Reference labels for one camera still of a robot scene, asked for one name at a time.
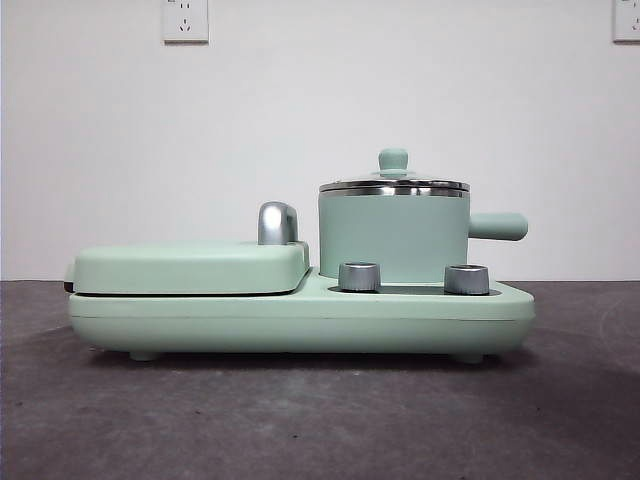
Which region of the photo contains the glass lid with green knob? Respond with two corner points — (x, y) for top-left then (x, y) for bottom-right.
(318, 146), (471, 195)

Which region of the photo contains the mint green steamer pot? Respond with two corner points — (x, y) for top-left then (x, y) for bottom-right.
(317, 191), (530, 281)

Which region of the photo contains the silver control knob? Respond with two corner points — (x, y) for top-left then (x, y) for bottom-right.
(443, 263), (489, 295)
(337, 260), (380, 292)

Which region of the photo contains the mint green breakfast machine base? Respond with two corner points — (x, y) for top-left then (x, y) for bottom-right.
(68, 264), (535, 364)

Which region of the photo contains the mint green griddle cover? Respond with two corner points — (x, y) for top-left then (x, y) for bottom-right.
(63, 200), (310, 296)

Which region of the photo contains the white wall socket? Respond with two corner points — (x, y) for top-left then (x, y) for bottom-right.
(162, 0), (210, 44)
(612, 0), (640, 44)

